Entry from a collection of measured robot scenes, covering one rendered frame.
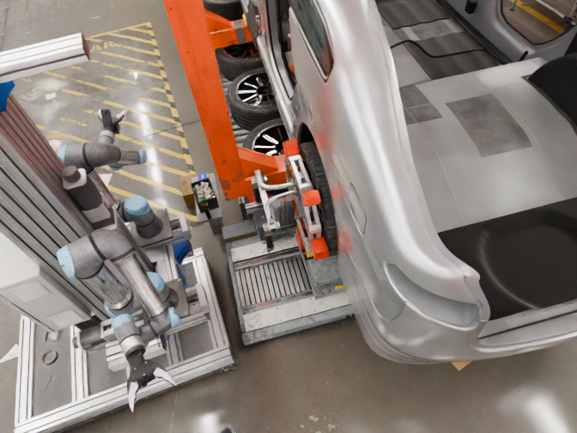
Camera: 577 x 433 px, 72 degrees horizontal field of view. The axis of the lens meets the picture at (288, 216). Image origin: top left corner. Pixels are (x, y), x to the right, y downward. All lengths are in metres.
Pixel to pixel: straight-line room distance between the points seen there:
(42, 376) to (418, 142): 2.63
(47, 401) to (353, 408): 1.80
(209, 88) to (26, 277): 1.20
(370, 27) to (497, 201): 1.19
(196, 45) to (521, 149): 1.78
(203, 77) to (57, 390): 2.01
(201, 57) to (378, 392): 2.14
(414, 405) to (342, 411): 0.43
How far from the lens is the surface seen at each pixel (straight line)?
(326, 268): 2.75
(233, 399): 2.74
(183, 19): 2.00
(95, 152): 1.98
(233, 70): 4.12
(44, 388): 2.98
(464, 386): 2.84
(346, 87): 1.52
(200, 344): 2.66
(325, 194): 1.96
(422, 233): 1.21
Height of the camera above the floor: 2.63
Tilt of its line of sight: 53 degrees down
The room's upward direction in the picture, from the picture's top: 7 degrees counter-clockwise
